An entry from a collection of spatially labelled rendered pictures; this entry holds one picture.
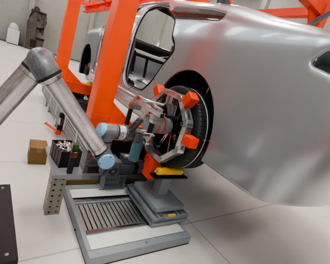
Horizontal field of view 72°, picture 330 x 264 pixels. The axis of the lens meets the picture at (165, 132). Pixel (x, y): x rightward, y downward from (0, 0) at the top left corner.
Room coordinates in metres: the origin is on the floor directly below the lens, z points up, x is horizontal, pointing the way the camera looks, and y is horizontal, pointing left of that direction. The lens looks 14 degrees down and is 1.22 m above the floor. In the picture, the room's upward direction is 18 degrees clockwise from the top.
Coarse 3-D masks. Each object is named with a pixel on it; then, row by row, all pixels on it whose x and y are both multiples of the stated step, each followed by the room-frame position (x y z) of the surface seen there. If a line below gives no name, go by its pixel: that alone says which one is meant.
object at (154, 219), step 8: (128, 184) 1.94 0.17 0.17; (128, 192) 1.91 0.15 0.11; (136, 192) 1.88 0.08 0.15; (136, 200) 1.78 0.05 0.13; (144, 200) 1.78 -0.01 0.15; (144, 208) 1.67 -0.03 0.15; (144, 216) 1.65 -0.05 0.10; (152, 216) 1.58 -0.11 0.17; (160, 216) 1.61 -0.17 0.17; (168, 216) 1.64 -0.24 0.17; (176, 216) 1.69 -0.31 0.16; (184, 216) 1.75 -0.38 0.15; (152, 224) 1.55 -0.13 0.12; (160, 224) 1.60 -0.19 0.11
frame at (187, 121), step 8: (160, 96) 1.84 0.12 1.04; (176, 96) 1.69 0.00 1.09; (184, 112) 1.57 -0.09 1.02; (184, 120) 1.55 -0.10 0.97; (192, 120) 1.57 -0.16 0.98; (184, 128) 1.53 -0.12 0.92; (152, 144) 1.86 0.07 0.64; (176, 144) 1.55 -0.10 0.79; (152, 152) 1.74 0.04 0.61; (168, 152) 1.59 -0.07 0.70; (176, 152) 1.53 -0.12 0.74; (160, 160) 1.63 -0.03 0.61; (168, 160) 1.65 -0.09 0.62
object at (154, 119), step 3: (150, 117) 1.48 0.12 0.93; (153, 117) 1.45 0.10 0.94; (156, 117) 1.46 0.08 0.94; (150, 120) 1.47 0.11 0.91; (153, 120) 1.45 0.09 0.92; (156, 120) 1.46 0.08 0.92; (159, 120) 1.48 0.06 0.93; (162, 120) 1.49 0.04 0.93; (153, 123) 1.45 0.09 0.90; (156, 123) 1.47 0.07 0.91; (159, 123) 1.48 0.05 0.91; (162, 123) 1.50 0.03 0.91
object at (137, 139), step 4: (128, 132) 1.35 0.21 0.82; (136, 132) 1.38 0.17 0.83; (140, 132) 1.39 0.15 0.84; (128, 136) 1.37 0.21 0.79; (132, 136) 1.39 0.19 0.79; (136, 136) 1.38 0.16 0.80; (140, 136) 1.41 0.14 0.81; (124, 140) 1.35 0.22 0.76; (128, 140) 1.39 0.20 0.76; (132, 140) 1.40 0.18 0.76; (136, 140) 1.39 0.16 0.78; (140, 140) 1.41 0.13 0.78
